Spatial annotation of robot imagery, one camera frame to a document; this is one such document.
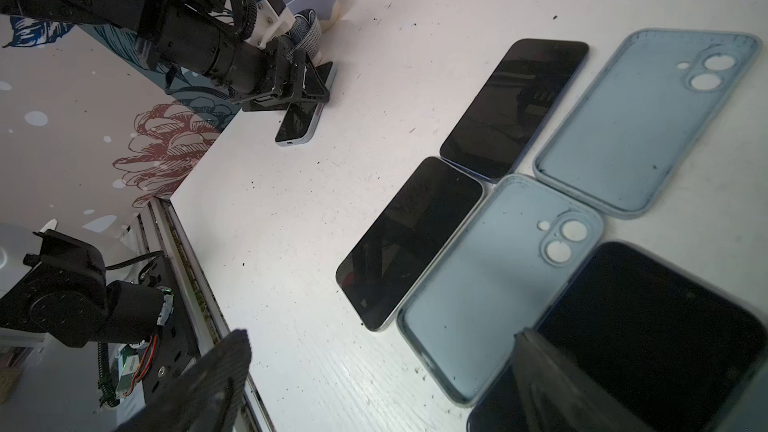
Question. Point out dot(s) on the light blue phone case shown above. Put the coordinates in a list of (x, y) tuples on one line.
[(495, 278)]

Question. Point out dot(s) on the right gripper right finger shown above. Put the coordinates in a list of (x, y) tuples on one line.
[(558, 396)]

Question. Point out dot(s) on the aluminium front rail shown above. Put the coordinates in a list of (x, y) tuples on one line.
[(161, 229)]

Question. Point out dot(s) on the dark grey flower dish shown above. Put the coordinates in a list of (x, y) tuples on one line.
[(306, 34)]

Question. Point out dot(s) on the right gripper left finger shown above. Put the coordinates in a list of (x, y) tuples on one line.
[(207, 397)]

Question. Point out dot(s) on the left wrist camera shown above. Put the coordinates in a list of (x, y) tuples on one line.
[(273, 19)]

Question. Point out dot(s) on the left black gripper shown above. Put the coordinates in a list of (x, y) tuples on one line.
[(274, 77)]

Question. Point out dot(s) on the black phone from case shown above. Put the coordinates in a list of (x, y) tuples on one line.
[(396, 250)]

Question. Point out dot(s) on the black uncased phone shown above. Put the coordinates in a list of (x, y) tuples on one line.
[(671, 350), (514, 103)]

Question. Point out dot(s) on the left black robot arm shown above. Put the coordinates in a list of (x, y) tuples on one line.
[(201, 36)]

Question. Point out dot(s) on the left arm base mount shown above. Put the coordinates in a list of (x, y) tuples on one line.
[(133, 311)]

